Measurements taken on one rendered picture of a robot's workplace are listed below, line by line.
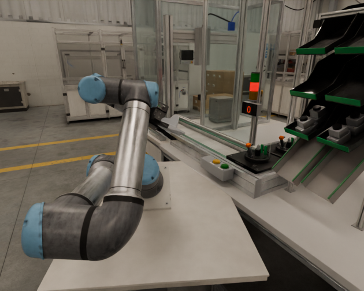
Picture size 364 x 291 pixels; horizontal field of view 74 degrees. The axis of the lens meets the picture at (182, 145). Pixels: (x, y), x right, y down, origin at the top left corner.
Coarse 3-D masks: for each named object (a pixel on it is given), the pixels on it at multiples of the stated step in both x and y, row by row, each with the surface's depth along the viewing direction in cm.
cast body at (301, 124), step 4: (304, 116) 97; (296, 120) 100; (300, 120) 97; (304, 120) 96; (308, 120) 96; (312, 120) 96; (300, 124) 98; (304, 124) 96; (308, 124) 96; (312, 124) 97; (316, 124) 99; (296, 128) 100; (300, 128) 99; (304, 128) 97; (308, 128) 97; (312, 128) 97; (316, 128) 98; (300, 132) 98; (304, 132) 98; (308, 132) 98
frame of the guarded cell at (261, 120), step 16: (160, 0) 162; (176, 0) 217; (272, 0) 209; (160, 16) 165; (160, 32) 168; (160, 48) 172; (160, 64) 176; (160, 80) 179; (272, 80) 237; (160, 96) 183; (272, 96) 243
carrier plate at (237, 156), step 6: (228, 156) 137; (234, 156) 136; (240, 156) 136; (276, 156) 136; (234, 162) 133; (240, 162) 129; (246, 162) 129; (270, 162) 129; (276, 162) 129; (246, 168) 125; (252, 168) 122; (258, 168) 122; (264, 168) 122; (270, 168) 123
